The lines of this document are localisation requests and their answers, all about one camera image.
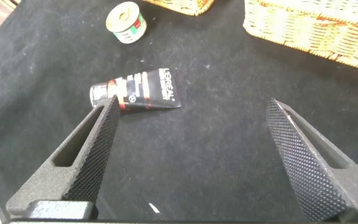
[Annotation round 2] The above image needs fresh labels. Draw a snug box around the wicker basket with food items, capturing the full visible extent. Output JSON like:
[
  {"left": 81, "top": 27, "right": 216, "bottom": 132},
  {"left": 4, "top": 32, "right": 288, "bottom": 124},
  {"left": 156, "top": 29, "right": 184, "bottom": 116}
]
[{"left": 242, "top": 0, "right": 358, "bottom": 75}]

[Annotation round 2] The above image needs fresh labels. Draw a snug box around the wicker basket with teal cup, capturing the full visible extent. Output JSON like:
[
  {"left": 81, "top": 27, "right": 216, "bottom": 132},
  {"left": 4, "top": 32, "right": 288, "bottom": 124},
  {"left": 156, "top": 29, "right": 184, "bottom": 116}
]
[{"left": 141, "top": 0, "right": 216, "bottom": 17}]

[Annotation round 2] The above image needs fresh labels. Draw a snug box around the black table cloth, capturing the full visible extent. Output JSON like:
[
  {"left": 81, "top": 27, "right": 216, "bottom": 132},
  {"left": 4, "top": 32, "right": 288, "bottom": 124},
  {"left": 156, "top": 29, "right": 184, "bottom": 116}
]
[{"left": 0, "top": 0, "right": 358, "bottom": 223}]

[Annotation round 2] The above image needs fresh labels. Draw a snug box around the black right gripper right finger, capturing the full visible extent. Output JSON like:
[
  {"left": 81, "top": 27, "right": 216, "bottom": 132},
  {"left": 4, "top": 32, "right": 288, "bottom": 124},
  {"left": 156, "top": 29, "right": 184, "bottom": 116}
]
[{"left": 264, "top": 97, "right": 358, "bottom": 223}]

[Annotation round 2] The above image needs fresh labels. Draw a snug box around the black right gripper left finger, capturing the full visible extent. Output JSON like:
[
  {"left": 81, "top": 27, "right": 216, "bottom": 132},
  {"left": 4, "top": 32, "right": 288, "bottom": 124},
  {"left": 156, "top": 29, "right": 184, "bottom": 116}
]
[{"left": 5, "top": 94, "right": 121, "bottom": 218}]

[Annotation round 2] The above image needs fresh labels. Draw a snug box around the black cosmetic tube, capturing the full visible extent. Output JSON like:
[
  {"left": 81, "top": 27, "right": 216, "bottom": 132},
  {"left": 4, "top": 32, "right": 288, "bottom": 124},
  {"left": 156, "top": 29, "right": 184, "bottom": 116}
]
[{"left": 89, "top": 67, "right": 183, "bottom": 111}]

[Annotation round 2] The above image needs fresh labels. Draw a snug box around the tin can with green label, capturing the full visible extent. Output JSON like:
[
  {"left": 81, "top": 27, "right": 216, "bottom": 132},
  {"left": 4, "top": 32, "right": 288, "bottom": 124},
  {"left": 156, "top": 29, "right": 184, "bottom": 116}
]
[{"left": 105, "top": 1, "right": 148, "bottom": 45}]

